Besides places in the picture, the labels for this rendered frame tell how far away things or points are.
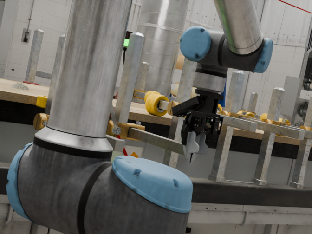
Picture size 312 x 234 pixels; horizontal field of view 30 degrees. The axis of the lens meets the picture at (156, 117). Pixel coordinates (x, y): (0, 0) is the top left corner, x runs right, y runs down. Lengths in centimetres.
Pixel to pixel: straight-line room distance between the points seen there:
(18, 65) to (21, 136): 776
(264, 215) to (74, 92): 161
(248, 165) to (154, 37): 341
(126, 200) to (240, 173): 170
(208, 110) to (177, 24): 438
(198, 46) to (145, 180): 62
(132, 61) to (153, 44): 403
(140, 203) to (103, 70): 25
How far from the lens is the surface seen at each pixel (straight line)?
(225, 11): 132
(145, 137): 183
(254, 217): 249
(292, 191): 256
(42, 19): 986
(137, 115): 213
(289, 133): 208
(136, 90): 326
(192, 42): 152
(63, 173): 105
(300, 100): 463
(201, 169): 247
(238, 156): 261
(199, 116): 163
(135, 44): 189
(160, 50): 591
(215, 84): 163
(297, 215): 271
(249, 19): 136
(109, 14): 106
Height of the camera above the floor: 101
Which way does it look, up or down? 3 degrees down
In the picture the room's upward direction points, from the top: 12 degrees clockwise
